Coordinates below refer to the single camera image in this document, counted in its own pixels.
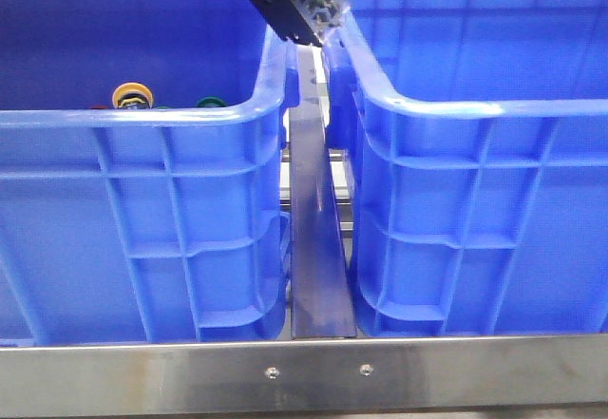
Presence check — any yellow mushroom push button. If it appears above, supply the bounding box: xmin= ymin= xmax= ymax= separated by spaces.
xmin=112 ymin=82 xmax=154 ymax=109

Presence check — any green push button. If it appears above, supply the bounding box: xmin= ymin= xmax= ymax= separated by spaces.
xmin=196 ymin=96 xmax=227 ymax=108

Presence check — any right blue plastic bin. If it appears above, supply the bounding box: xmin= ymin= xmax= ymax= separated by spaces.
xmin=323 ymin=0 xmax=607 ymax=337

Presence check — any blue plastic bin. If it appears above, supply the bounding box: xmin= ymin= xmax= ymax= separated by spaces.
xmin=323 ymin=0 xmax=607 ymax=337
xmin=1 ymin=0 xmax=298 ymax=347

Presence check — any left blue plastic bin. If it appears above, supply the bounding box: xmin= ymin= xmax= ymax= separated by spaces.
xmin=1 ymin=0 xmax=298 ymax=347

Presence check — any steel centre divider rail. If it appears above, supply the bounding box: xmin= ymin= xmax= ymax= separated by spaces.
xmin=289 ymin=46 xmax=357 ymax=339

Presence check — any steel front rack rail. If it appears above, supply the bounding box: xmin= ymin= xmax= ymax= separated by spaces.
xmin=1 ymin=334 xmax=607 ymax=417

